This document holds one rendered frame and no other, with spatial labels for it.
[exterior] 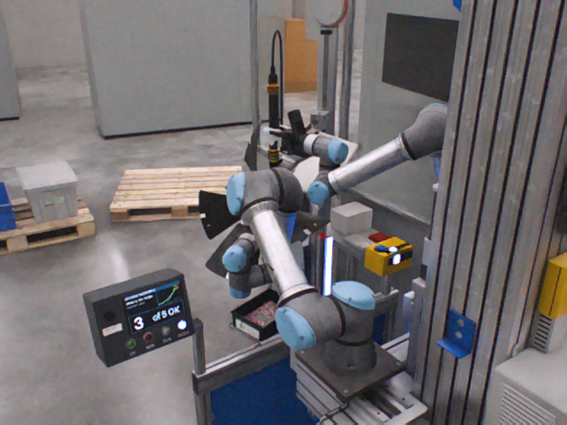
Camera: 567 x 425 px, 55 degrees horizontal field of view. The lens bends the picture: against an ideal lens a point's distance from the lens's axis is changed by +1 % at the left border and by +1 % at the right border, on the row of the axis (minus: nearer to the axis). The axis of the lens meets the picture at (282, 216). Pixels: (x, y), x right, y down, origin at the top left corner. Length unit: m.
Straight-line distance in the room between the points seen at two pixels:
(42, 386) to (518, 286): 2.62
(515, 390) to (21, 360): 2.82
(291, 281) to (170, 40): 6.28
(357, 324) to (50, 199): 3.67
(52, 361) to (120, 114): 4.64
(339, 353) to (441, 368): 0.27
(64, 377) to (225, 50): 5.37
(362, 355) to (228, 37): 6.52
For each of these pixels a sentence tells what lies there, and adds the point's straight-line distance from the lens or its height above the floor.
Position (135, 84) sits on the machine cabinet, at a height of 0.69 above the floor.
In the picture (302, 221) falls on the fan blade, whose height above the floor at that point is 1.18.
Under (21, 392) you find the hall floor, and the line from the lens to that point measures 3.33.
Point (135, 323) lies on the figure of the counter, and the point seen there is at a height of 1.16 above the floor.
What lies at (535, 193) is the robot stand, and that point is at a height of 1.63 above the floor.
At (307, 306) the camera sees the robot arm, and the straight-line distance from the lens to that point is 1.40.
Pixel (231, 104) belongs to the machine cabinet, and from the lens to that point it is 7.86.
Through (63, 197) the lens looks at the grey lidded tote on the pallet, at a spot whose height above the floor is 0.34.
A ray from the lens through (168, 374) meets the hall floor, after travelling 3.20.
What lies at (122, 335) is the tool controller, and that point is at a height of 1.15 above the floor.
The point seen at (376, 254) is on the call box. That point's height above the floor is 1.06.
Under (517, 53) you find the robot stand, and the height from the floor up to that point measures 1.89.
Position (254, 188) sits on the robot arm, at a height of 1.48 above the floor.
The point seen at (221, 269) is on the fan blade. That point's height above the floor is 0.96.
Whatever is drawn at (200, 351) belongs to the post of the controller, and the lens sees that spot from 1.79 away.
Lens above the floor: 2.04
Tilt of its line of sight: 24 degrees down
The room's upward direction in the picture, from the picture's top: straight up
